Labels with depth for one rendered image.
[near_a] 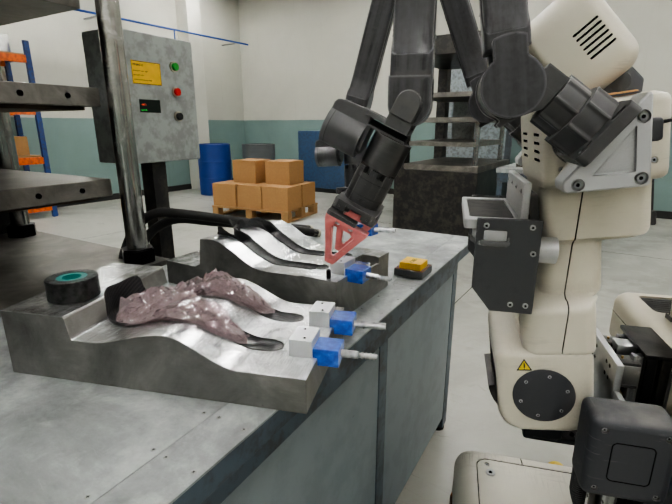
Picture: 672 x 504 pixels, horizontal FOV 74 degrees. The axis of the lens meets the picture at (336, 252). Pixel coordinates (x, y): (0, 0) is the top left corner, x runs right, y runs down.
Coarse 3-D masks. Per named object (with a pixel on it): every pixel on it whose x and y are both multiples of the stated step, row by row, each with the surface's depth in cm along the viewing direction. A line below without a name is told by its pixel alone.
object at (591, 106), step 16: (576, 80) 57; (560, 96) 55; (576, 96) 55; (592, 96) 54; (608, 96) 55; (544, 112) 56; (560, 112) 56; (576, 112) 55; (592, 112) 54; (608, 112) 54; (624, 112) 51; (544, 128) 59; (560, 128) 56; (576, 128) 55; (592, 128) 54; (608, 128) 52; (624, 128) 52; (560, 144) 58; (576, 144) 56; (592, 144) 53; (608, 144) 53; (576, 160) 55; (592, 160) 54
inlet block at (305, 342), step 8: (304, 328) 70; (312, 328) 70; (296, 336) 68; (304, 336) 68; (312, 336) 68; (296, 344) 67; (304, 344) 66; (312, 344) 66; (320, 344) 68; (328, 344) 68; (336, 344) 68; (296, 352) 67; (304, 352) 67; (312, 352) 67; (320, 352) 66; (328, 352) 66; (336, 352) 66; (344, 352) 67; (352, 352) 67; (320, 360) 67; (328, 360) 66; (336, 360) 66
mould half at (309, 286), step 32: (288, 224) 123; (192, 256) 117; (224, 256) 103; (256, 256) 104; (288, 256) 108; (320, 256) 108; (352, 256) 106; (384, 256) 108; (288, 288) 95; (320, 288) 91; (352, 288) 95
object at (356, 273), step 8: (344, 256) 96; (336, 264) 93; (344, 264) 92; (352, 264) 95; (336, 272) 93; (344, 272) 92; (352, 272) 92; (360, 272) 91; (368, 272) 93; (352, 280) 92; (360, 280) 91; (384, 280) 91
